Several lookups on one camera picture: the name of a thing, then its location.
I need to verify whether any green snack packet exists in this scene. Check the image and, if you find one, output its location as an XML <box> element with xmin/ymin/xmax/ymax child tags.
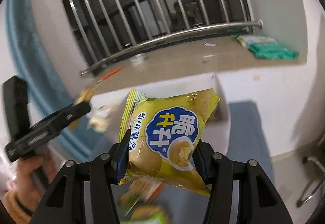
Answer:
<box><xmin>121</xmin><ymin>204</ymin><xmax>169</xmax><ymax>224</ymax></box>

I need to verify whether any yellow potato chips bag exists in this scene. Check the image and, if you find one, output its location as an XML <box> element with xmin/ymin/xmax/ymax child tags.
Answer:
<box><xmin>118</xmin><ymin>89</ymin><xmax>220</xmax><ymax>196</ymax></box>

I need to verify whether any left hand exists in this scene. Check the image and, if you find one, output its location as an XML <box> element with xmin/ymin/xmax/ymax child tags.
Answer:
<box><xmin>16</xmin><ymin>151</ymin><xmax>57</xmax><ymax>212</ymax></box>

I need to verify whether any orange fuzzy left sleeve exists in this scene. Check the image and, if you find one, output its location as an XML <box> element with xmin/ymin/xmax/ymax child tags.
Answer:
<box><xmin>4</xmin><ymin>190</ymin><xmax>33</xmax><ymax>224</ymax></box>

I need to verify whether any blue curtain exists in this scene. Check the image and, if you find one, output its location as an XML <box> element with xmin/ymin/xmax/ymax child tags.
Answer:
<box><xmin>5</xmin><ymin>0</ymin><xmax>101</xmax><ymax>162</ymax></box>

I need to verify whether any metal stool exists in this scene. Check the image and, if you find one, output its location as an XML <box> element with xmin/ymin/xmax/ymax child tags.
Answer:
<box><xmin>295</xmin><ymin>134</ymin><xmax>325</xmax><ymax>209</ymax></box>

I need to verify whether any orange sausage snack packet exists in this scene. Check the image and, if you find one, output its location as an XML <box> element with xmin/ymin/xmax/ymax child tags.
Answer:
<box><xmin>118</xmin><ymin>176</ymin><xmax>164</xmax><ymax>215</ymax></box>

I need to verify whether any orange pen on sill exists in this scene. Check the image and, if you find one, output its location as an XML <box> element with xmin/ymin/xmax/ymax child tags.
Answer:
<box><xmin>95</xmin><ymin>67</ymin><xmax>123</xmax><ymax>86</ymax></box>

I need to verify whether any green cloth on sill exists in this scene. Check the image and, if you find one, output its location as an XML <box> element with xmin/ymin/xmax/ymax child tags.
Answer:
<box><xmin>232</xmin><ymin>34</ymin><xmax>299</xmax><ymax>61</ymax></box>

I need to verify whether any steel window railing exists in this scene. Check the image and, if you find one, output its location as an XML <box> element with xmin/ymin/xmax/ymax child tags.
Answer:
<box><xmin>62</xmin><ymin>0</ymin><xmax>263</xmax><ymax>76</ymax></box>

